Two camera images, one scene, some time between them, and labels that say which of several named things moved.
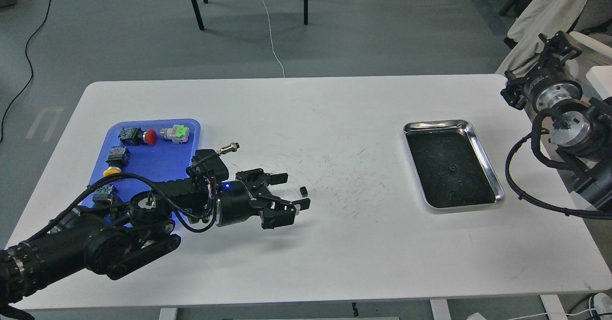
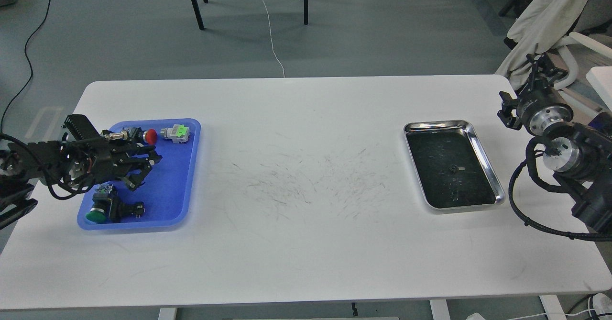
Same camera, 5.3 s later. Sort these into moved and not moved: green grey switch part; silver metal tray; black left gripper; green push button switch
Moved: black left gripper
Not moved: green push button switch; silver metal tray; green grey switch part
